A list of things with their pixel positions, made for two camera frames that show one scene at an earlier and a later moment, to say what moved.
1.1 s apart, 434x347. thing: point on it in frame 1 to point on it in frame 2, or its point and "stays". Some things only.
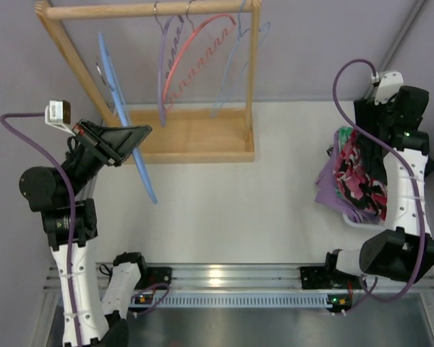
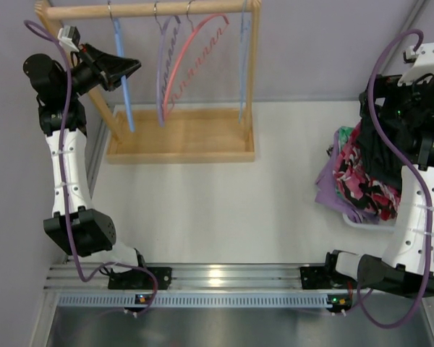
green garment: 344,132 stays
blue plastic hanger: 137,152 to 124,77
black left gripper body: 98,145 to 103,77
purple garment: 327,194 stays
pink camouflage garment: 355,187 stays
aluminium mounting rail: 233,277 stays
